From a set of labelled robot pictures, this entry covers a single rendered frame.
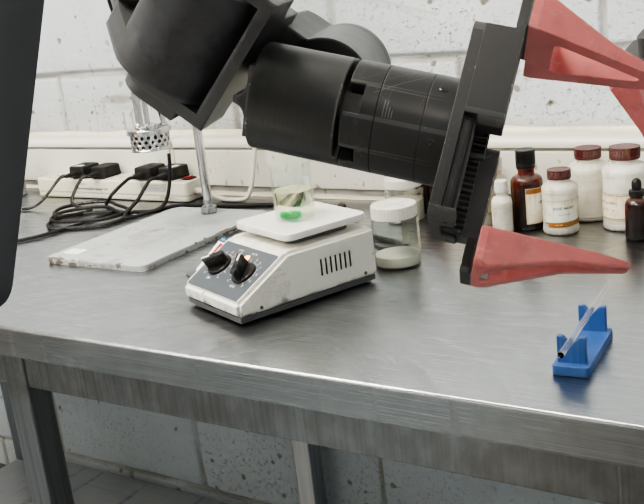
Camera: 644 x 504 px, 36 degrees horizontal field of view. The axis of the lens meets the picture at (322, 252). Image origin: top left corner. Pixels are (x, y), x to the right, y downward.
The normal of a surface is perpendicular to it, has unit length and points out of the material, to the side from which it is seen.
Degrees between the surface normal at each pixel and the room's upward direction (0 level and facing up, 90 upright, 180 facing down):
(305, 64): 41
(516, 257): 71
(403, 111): 65
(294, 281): 90
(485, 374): 0
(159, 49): 92
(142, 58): 88
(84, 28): 90
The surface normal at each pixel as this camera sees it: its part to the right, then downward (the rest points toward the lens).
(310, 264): 0.58, 0.16
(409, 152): -0.28, 0.51
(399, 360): -0.11, -0.95
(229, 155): -0.54, 0.29
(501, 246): 0.21, -0.09
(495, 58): -0.15, -0.18
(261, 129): -0.29, 0.70
